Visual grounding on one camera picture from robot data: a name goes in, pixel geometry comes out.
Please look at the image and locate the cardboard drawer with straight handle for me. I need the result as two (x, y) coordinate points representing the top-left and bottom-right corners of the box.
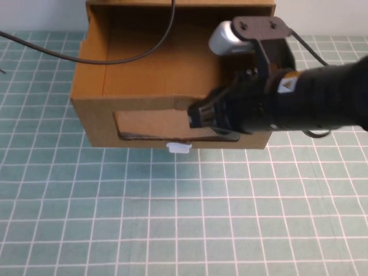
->
(70, 3), (273, 151)

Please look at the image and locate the long black cable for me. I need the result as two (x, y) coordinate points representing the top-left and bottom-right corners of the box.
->
(0, 0), (177, 65)

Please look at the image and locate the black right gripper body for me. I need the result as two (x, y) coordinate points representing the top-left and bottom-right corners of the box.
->
(217, 67), (279, 136)

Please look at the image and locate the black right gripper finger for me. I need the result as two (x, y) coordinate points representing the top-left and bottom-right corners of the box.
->
(205, 82), (241, 104)
(187, 99), (221, 129)

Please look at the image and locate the white straight drawer handle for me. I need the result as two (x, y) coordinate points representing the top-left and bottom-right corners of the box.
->
(166, 141), (192, 154)

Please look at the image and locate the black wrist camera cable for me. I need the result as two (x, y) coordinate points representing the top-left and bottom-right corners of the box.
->
(289, 28), (332, 138)

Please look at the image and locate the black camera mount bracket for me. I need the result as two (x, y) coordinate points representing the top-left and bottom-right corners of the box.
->
(231, 15), (297, 93)

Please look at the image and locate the cardboard shell of taller box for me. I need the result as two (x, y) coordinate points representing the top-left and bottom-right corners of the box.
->
(85, 0), (277, 18)

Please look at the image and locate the green checked tablecloth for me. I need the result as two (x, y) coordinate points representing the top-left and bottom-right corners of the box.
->
(0, 30), (368, 276)

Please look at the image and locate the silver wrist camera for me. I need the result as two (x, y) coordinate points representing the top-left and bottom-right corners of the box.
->
(208, 21), (257, 57)

